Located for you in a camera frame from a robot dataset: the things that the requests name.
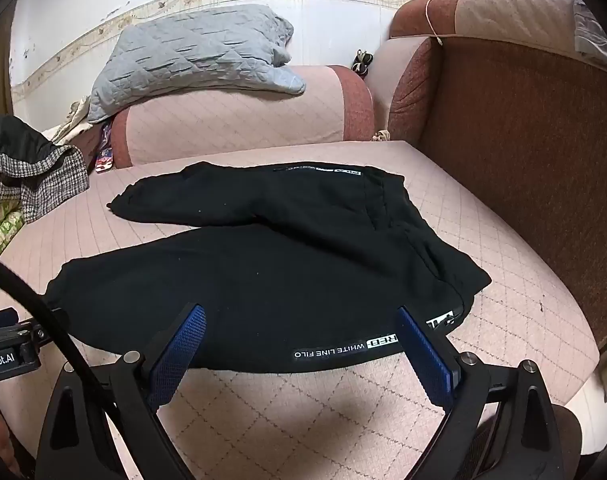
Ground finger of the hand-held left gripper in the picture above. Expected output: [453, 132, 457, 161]
[29, 309, 72, 351]

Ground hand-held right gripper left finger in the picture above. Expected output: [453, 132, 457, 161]
[36, 303, 207, 480]

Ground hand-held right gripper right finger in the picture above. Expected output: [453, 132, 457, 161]
[396, 306, 568, 480]

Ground black pants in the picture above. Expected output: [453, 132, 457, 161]
[44, 161, 491, 375]

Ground green patterned cloth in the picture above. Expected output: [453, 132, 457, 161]
[0, 200, 27, 259]

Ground checked tweed cloth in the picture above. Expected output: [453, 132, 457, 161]
[0, 145, 90, 224]

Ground colourful printed packet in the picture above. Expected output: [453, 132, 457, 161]
[94, 122, 115, 174]

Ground black cloth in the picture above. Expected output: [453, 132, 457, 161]
[0, 115, 60, 162]

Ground beige crumpled cloth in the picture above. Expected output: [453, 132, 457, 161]
[50, 95, 92, 144]

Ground pink and brown sofa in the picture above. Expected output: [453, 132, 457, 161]
[0, 0, 607, 480]

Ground grey quilted pillow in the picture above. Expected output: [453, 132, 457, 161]
[87, 4, 307, 124]

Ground grey cloth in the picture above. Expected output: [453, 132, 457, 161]
[573, 0, 607, 77]

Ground black cable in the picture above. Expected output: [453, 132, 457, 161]
[0, 252, 115, 413]

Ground beige string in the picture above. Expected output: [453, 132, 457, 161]
[425, 0, 445, 44]

